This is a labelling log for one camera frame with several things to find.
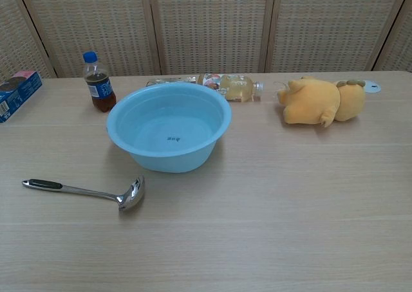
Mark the stainless steel ladle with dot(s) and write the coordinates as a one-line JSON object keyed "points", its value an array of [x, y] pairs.
{"points": [[90, 193]]}

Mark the yellow plush toy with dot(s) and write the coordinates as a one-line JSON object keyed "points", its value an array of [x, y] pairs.
{"points": [[309, 102]]}

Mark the woven folding screen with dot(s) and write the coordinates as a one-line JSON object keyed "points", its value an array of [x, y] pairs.
{"points": [[209, 25]]}

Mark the light blue plastic basin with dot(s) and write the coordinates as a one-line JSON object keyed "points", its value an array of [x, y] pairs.
{"points": [[167, 158]]}

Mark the cola bottle blue cap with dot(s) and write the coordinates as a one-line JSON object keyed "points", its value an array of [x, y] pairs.
{"points": [[100, 91]]}

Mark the white round table disc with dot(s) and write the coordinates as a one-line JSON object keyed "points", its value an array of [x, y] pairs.
{"points": [[373, 87]]}

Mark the blue cookie box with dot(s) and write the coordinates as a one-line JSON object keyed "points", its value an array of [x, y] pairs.
{"points": [[22, 91]]}

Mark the yellow tea bottle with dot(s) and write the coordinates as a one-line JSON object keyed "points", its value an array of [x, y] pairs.
{"points": [[236, 86]]}

